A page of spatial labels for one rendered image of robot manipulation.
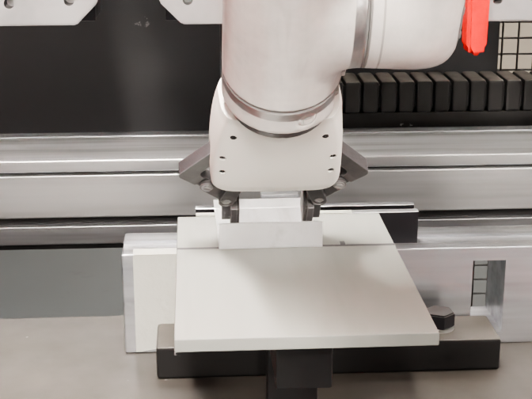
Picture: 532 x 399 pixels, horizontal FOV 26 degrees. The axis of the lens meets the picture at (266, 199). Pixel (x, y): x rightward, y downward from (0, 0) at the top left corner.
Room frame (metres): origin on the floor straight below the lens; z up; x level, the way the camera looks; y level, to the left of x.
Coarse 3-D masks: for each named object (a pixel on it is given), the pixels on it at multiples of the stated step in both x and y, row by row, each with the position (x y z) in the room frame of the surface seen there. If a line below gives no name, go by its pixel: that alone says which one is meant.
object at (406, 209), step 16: (208, 208) 1.00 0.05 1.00; (336, 208) 1.00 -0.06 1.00; (352, 208) 1.00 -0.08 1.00; (368, 208) 1.00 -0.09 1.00; (384, 208) 1.01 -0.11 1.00; (400, 208) 1.01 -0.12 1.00; (384, 224) 0.98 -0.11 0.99; (400, 224) 0.99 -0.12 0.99; (416, 224) 0.99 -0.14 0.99; (400, 240) 0.99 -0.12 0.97; (416, 240) 0.99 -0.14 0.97
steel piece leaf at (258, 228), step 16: (256, 208) 0.99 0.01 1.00; (272, 208) 0.99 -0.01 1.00; (288, 208) 0.99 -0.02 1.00; (224, 224) 0.89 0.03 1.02; (240, 224) 0.89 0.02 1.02; (256, 224) 0.89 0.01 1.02; (272, 224) 0.89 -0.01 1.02; (288, 224) 0.89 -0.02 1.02; (304, 224) 0.89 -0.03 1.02; (320, 224) 0.89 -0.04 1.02; (224, 240) 0.89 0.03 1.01; (240, 240) 0.89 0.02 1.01; (256, 240) 0.89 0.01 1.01; (272, 240) 0.89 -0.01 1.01; (288, 240) 0.89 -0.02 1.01; (304, 240) 0.89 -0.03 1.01; (320, 240) 0.89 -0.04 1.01
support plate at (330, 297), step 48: (192, 240) 0.91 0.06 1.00; (336, 240) 0.91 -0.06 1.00; (384, 240) 0.91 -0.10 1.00; (192, 288) 0.80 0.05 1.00; (240, 288) 0.80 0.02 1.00; (288, 288) 0.80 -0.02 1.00; (336, 288) 0.80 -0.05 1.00; (384, 288) 0.80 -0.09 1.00; (192, 336) 0.71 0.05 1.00; (240, 336) 0.71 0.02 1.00; (288, 336) 0.71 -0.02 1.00; (336, 336) 0.71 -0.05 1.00; (384, 336) 0.72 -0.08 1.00; (432, 336) 0.72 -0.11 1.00
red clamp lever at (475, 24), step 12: (468, 0) 0.92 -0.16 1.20; (480, 0) 0.92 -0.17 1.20; (468, 12) 0.92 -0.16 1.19; (480, 12) 0.92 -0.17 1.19; (468, 24) 0.92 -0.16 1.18; (480, 24) 0.92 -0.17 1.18; (468, 36) 0.92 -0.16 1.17; (480, 36) 0.92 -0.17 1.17; (468, 48) 0.92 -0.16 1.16; (480, 48) 0.92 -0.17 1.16
